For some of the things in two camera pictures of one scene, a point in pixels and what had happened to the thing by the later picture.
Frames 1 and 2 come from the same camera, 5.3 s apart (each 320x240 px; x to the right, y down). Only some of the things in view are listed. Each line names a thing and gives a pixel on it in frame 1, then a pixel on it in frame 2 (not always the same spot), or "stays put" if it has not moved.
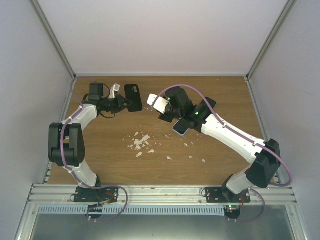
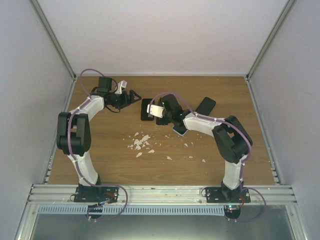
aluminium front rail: (194, 195) stays put
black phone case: (133, 93) to (144, 114)
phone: (181, 127) stays put
